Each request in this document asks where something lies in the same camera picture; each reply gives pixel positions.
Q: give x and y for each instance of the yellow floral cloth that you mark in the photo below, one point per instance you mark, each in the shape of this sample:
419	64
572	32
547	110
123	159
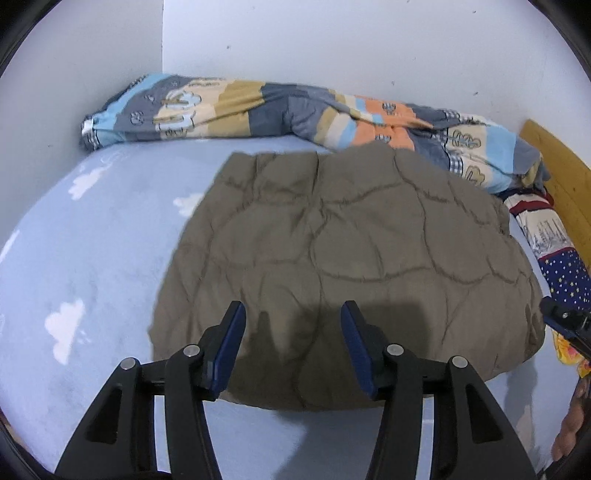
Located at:
561	351

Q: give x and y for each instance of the wooden headboard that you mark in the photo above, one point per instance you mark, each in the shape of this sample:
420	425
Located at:
563	170

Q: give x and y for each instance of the light blue cloud bed sheet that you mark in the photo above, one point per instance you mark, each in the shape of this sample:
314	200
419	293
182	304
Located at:
92	258

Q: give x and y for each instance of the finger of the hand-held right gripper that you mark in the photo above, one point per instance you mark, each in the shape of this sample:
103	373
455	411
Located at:
563	318

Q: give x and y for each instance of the navy star printed pillow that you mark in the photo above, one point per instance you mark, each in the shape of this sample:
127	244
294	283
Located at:
565	272

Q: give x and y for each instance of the patchwork printed quilt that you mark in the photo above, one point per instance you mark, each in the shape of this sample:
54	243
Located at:
277	108

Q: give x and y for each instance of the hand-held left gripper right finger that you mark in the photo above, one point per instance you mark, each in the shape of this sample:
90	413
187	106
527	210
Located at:
358	346

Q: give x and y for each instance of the person's right hand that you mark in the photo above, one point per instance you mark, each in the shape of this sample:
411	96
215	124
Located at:
575	424

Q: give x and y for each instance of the olive quilted jacket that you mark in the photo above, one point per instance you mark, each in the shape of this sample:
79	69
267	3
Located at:
346	221

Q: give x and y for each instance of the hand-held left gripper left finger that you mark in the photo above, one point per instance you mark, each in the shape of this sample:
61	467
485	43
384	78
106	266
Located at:
228	341

